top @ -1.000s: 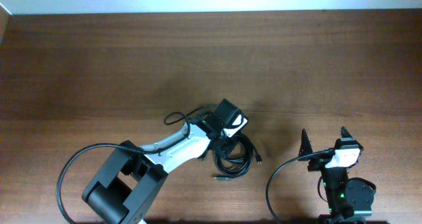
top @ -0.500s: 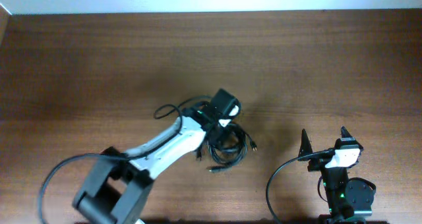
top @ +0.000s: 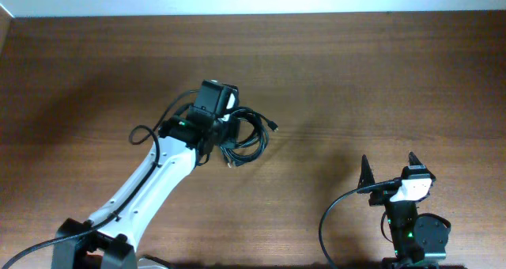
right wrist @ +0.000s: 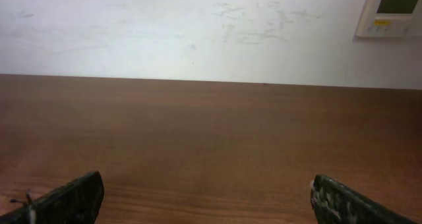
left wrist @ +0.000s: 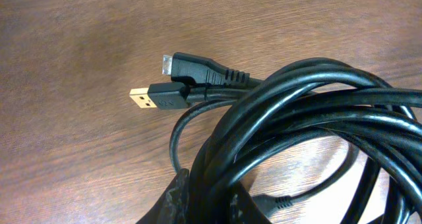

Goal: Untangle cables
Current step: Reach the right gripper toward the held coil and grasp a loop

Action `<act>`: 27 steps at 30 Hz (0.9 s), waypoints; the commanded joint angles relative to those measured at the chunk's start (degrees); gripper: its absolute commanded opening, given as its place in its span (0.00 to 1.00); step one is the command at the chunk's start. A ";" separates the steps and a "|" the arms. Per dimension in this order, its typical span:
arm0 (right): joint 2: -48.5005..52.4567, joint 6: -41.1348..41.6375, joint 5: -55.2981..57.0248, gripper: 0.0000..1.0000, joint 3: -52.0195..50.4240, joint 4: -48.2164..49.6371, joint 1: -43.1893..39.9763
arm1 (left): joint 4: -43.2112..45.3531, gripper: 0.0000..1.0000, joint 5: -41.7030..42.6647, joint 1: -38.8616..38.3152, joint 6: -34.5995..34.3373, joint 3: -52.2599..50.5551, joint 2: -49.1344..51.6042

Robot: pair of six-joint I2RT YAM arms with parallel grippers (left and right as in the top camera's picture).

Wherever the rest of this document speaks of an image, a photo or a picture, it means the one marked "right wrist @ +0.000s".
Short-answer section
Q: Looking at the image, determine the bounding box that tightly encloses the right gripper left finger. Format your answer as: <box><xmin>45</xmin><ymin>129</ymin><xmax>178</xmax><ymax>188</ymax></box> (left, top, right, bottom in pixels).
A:
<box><xmin>1</xmin><ymin>171</ymin><xmax>104</xmax><ymax>224</ymax></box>

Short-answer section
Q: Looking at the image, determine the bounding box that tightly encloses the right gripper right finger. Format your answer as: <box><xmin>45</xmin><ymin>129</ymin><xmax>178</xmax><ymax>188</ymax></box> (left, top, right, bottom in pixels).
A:
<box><xmin>311</xmin><ymin>175</ymin><xmax>417</xmax><ymax>224</ymax></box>

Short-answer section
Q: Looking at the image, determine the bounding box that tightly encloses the white wall thermostat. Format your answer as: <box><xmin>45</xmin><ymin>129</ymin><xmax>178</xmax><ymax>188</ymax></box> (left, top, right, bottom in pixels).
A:
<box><xmin>355</xmin><ymin>0</ymin><xmax>421</xmax><ymax>38</ymax></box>

